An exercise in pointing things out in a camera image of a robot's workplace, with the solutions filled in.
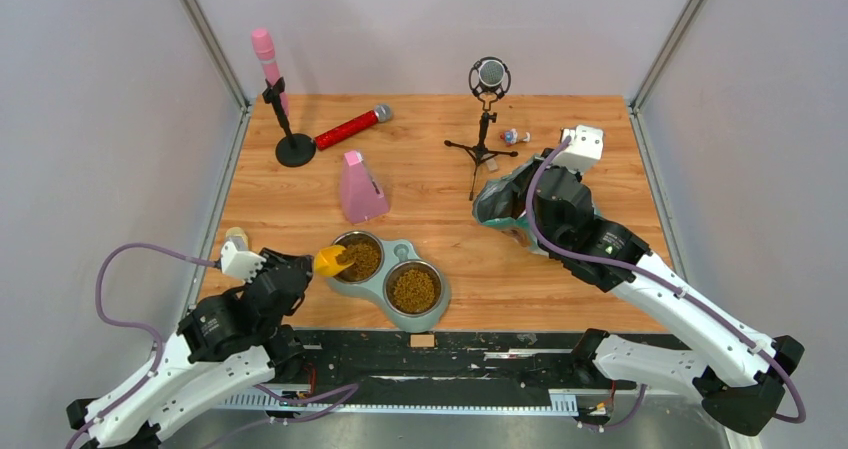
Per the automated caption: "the yellow plastic scoop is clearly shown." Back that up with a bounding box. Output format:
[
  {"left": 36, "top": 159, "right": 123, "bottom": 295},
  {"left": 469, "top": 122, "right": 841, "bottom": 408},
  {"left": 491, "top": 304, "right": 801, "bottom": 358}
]
[{"left": 313, "top": 245, "right": 354, "bottom": 278}]

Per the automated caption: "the green pet food bag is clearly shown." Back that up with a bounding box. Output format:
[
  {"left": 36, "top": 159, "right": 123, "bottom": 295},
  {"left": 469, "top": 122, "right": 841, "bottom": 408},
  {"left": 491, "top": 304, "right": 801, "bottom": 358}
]
[{"left": 472, "top": 155, "right": 547, "bottom": 256}]

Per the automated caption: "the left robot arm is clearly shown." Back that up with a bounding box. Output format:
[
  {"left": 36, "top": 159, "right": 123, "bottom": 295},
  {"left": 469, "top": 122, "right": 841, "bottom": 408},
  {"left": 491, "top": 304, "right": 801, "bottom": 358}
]
[{"left": 66, "top": 242, "right": 314, "bottom": 448}]

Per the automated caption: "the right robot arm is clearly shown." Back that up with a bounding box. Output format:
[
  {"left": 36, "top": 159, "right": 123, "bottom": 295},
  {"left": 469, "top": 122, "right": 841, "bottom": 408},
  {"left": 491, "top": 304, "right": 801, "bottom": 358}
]
[{"left": 523, "top": 146, "right": 807, "bottom": 436}]

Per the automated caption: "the grey double pet bowl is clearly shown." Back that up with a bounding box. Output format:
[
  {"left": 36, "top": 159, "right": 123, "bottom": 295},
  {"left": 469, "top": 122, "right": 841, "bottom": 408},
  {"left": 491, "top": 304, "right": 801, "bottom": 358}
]
[{"left": 327, "top": 231, "right": 451, "bottom": 333}]

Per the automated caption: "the small toy figurine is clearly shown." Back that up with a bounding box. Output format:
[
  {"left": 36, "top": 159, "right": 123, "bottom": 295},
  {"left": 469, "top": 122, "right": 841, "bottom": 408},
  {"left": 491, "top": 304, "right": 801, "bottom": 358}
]
[{"left": 500, "top": 128, "right": 532, "bottom": 147}]

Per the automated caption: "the black tripod mic stand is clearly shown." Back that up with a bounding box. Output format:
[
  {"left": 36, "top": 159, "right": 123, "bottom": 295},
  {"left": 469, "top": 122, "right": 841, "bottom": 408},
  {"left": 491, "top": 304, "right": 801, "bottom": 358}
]
[{"left": 444, "top": 93, "right": 519, "bottom": 201}]

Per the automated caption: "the pink metronome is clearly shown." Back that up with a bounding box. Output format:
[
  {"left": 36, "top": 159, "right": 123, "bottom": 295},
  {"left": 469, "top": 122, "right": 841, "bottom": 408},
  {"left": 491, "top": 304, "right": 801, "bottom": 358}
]
[{"left": 339, "top": 150, "right": 390, "bottom": 224}]

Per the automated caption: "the silver studio microphone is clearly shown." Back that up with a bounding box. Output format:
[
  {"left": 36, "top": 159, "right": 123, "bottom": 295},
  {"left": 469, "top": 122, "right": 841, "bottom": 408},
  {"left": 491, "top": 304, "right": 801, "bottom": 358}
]
[{"left": 468, "top": 56, "right": 511, "bottom": 101}]

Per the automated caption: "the black round-base mic stand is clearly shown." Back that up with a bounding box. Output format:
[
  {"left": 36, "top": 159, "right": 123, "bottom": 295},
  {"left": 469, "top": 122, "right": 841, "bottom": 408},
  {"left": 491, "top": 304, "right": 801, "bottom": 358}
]
[{"left": 262, "top": 76, "right": 317, "bottom": 167}]

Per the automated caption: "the red glitter microphone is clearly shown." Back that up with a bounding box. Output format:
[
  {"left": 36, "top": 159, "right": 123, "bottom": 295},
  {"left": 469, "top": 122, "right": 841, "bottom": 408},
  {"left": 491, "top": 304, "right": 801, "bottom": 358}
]
[{"left": 314, "top": 104, "right": 393, "bottom": 151}]

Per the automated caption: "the pink microphone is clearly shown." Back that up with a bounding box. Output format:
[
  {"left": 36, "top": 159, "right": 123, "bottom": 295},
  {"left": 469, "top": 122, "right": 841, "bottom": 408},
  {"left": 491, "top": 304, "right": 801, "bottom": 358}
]
[{"left": 251, "top": 27, "right": 289, "bottom": 115}]

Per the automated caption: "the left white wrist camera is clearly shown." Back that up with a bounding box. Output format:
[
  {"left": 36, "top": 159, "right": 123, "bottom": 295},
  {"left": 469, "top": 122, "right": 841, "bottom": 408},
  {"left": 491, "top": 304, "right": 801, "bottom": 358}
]
[{"left": 220, "top": 237, "right": 267, "bottom": 283}]

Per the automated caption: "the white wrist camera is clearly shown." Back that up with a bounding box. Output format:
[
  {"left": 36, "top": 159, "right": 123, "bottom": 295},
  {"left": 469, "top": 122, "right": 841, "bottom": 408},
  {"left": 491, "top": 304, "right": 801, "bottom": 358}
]
[
  {"left": 552, "top": 124, "right": 605, "bottom": 176},
  {"left": 220, "top": 237, "right": 267, "bottom": 283}
]

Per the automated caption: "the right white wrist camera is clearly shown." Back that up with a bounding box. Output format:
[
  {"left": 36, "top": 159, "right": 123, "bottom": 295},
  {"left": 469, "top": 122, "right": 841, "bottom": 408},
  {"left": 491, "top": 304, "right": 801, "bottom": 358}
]
[{"left": 552, "top": 124, "right": 605, "bottom": 176}]

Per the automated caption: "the wooden block on rail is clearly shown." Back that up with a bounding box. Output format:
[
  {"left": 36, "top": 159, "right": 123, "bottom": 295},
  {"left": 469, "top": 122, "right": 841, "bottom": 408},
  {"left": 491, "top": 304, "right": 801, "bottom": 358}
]
[{"left": 409, "top": 333, "right": 436, "bottom": 349}]

